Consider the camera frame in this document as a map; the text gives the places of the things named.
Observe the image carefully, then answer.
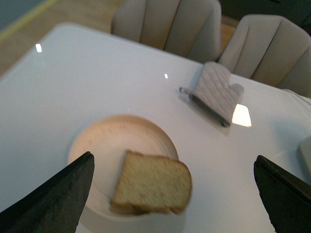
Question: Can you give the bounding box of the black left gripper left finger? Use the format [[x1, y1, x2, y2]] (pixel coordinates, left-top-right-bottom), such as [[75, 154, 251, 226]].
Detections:
[[0, 151, 94, 233]]

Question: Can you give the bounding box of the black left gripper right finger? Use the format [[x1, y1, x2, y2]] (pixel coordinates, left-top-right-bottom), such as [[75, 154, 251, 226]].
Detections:
[[253, 155, 311, 233]]

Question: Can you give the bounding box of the top bread slice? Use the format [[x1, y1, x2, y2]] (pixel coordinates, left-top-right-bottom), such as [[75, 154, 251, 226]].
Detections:
[[110, 150, 192, 214]]

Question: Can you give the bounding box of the round beige plate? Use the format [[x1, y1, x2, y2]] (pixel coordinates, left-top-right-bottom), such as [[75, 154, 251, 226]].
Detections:
[[68, 115, 179, 221]]

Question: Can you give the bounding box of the white folded cloth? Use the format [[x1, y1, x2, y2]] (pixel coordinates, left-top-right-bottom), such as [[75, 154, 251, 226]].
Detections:
[[283, 89, 311, 105]]

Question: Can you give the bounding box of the grey quilted oven mitt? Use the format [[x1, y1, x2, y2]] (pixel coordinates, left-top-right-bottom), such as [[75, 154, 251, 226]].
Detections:
[[179, 62, 244, 127]]

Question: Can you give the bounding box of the right beige upholstered chair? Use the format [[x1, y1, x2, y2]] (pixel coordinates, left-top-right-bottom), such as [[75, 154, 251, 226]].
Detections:
[[218, 15, 311, 98]]

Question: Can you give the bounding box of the beige upholstered chair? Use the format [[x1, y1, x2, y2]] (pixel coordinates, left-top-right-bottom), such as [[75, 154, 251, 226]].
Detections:
[[110, 0, 222, 63], [218, 15, 311, 98]]

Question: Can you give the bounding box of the left beige upholstered chair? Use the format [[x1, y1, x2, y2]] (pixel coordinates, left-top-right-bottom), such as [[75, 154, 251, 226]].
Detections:
[[110, 0, 222, 63]]

